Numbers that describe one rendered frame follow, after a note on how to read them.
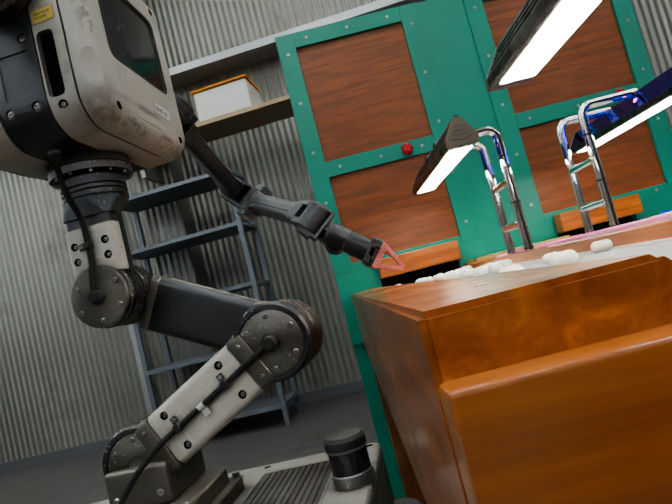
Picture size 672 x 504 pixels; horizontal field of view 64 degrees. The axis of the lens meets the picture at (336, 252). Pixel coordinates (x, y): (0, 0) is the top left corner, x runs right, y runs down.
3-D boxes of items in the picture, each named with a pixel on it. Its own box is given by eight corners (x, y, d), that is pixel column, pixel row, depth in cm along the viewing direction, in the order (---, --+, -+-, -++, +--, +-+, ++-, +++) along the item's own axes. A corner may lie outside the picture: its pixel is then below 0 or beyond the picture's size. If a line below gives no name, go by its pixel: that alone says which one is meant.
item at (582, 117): (624, 260, 143) (576, 100, 146) (590, 264, 163) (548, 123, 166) (693, 242, 143) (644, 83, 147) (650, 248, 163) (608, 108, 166)
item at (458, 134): (447, 148, 125) (439, 118, 126) (412, 195, 187) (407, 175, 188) (480, 139, 125) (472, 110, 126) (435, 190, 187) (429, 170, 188)
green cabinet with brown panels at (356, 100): (335, 277, 201) (274, 37, 208) (337, 280, 256) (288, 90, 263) (689, 186, 202) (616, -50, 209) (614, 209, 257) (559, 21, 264)
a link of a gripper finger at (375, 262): (408, 256, 136) (374, 240, 137) (411, 254, 129) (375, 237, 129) (396, 280, 136) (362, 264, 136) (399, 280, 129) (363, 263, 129)
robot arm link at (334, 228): (319, 237, 129) (330, 216, 130) (319, 243, 136) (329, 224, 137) (346, 250, 129) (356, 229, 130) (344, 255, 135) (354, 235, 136)
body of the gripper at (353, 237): (378, 243, 137) (352, 230, 137) (381, 239, 127) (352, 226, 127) (367, 266, 137) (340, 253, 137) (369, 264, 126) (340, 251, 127)
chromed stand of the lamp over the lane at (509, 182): (477, 298, 143) (433, 137, 146) (461, 297, 163) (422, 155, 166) (547, 280, 143) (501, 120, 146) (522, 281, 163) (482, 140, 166)
